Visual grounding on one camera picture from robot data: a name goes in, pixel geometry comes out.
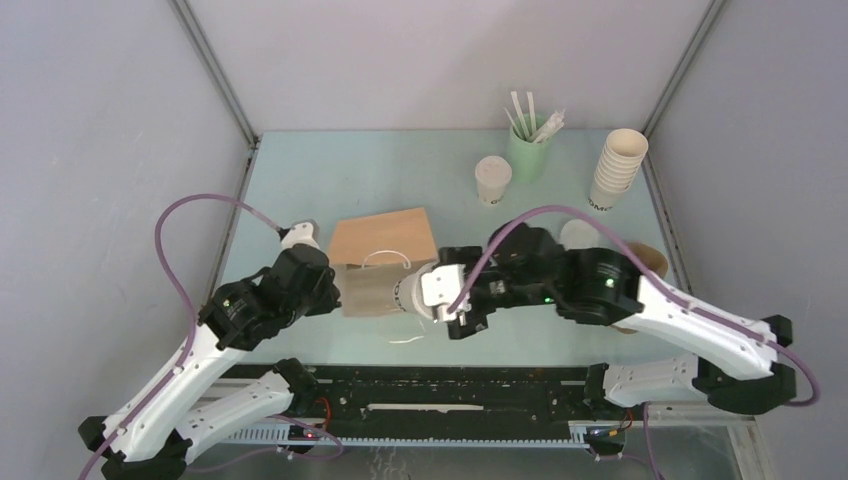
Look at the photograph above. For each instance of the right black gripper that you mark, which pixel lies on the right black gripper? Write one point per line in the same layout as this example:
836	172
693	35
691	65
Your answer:
470	322

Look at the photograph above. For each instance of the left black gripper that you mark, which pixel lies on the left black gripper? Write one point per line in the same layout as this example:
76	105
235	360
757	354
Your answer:
330	300

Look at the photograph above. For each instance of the brown paper takeout bag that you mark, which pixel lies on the brown paper takeout bag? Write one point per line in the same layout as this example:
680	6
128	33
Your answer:
370	254

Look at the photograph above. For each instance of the white paper cup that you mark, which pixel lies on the white paper cup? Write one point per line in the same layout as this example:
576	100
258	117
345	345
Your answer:
408	293
490	196

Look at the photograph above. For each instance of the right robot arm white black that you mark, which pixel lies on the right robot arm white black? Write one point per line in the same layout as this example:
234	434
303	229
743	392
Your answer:
727	361

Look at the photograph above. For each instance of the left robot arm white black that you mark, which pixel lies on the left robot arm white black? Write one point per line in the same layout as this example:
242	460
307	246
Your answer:
163	430

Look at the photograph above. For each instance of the stack of white plastic lids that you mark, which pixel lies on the stack of white plastic lids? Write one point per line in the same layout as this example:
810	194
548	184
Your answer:
578	234

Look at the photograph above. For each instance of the green straw holder cup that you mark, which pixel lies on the green straw holder cup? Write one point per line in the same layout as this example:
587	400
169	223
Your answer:
526	159

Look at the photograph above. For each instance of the brown pulp cup carrier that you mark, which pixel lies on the brown pulp cup carrier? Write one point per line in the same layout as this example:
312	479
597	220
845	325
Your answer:
652	258

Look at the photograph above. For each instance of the wrapped straw leftmost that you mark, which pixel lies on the wrapped straw leftmost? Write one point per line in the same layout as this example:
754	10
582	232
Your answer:
525	133

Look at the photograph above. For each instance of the stack of white paper cups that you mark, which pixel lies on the stack of white paper cups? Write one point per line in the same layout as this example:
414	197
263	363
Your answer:
619	163

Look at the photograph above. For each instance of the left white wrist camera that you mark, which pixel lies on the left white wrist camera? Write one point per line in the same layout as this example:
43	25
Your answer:
304	232

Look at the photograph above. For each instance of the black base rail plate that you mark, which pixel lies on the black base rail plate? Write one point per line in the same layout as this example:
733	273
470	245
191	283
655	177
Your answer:
477	403

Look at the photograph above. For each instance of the white cable duct strip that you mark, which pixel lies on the white cable duct strip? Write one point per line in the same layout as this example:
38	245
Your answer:
277	434

